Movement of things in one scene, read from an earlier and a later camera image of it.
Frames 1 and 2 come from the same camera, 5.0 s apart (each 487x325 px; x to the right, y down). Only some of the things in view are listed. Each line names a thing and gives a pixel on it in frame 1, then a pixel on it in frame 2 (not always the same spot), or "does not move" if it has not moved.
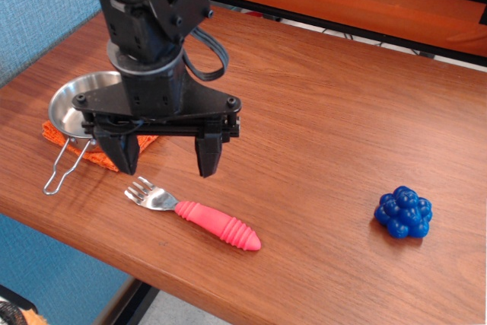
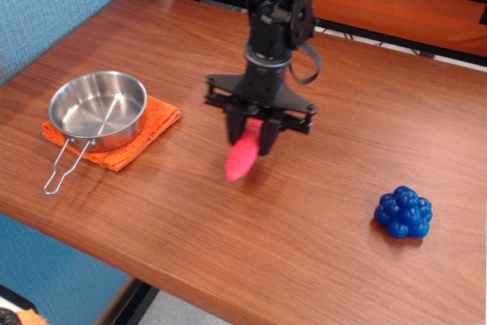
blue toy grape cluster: [403, 213] does not move
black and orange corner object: [17, 310] does not move
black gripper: [159, 101] to [259, 93]
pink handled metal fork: [217, 225] to [243, 154]
